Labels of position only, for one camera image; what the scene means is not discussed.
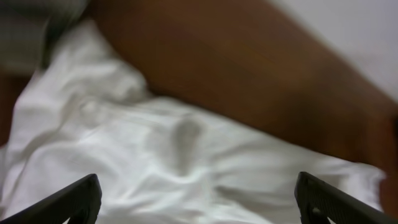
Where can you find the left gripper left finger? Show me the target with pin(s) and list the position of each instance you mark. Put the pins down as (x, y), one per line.
(78, 203)

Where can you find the white t-shirt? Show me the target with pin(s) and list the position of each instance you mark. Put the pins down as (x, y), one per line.
(158, 160)

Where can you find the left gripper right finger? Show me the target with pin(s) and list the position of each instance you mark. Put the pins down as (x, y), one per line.
(321, 203)

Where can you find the olive folded garment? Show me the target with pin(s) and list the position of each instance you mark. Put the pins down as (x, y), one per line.
(30, 29)

